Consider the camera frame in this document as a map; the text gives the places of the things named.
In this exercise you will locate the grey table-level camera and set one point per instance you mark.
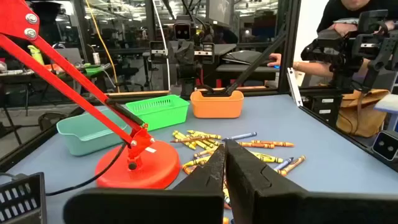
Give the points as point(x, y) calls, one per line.
point(385, 145)

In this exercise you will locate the brown bag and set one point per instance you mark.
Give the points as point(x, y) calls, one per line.
point(354, 118)

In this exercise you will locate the dark laptop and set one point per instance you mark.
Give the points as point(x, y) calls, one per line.
point(245, 57)

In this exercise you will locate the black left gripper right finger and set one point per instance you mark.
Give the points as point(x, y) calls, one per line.
point(264, 199)

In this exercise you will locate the black plastic basket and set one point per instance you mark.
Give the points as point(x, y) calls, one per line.
point(38, 186)

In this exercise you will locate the orange crayon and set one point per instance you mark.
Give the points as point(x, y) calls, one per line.
point(187, 169)
point(273, 143)
point(255, 145)

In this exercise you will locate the blue crayon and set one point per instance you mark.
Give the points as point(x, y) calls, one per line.
point(241, 136)
point(284, 163)

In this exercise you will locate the green plastic basket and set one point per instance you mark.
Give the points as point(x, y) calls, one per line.
point(161, 116)

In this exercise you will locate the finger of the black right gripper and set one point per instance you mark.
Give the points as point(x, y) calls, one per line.
point(176, 54)
point(187, 54)

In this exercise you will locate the black control box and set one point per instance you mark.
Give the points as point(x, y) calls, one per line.
point(323, 109)

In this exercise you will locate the person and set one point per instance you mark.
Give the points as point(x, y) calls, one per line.
point(332, 15)

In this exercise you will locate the red desk lamp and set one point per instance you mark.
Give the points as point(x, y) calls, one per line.
point(140, 168)

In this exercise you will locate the orange plastic bin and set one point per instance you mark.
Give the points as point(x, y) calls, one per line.
point(217, 107)

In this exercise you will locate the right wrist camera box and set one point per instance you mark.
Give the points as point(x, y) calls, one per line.
point(182, 31)

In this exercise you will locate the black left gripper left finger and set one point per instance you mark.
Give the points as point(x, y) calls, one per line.
point(199, 202)

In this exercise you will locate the teal plastic bin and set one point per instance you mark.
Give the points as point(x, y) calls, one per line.
point(81, 137)

